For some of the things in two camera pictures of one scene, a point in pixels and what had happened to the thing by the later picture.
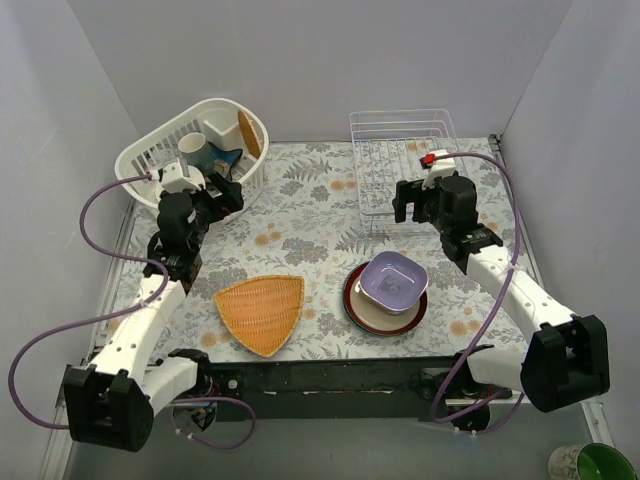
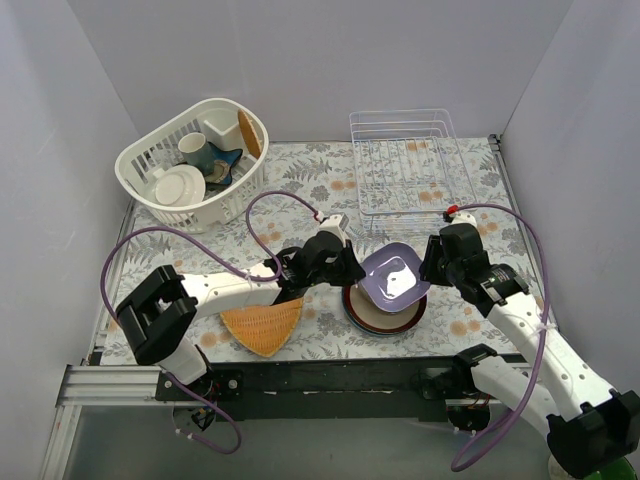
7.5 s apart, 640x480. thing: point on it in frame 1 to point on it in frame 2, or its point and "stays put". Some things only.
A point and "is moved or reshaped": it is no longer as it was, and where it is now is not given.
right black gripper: [410, 198] to [439, 262]
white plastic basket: [227, 135] stays put
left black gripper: [226, 194] to [338, 265]
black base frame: [350, 391] stays put
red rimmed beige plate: [370, 317] stays put
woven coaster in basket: [250, 134] stays put
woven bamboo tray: [264, 310] stays put
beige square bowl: [360, 292] is moved or reshaped
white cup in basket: [196, 150] stays put
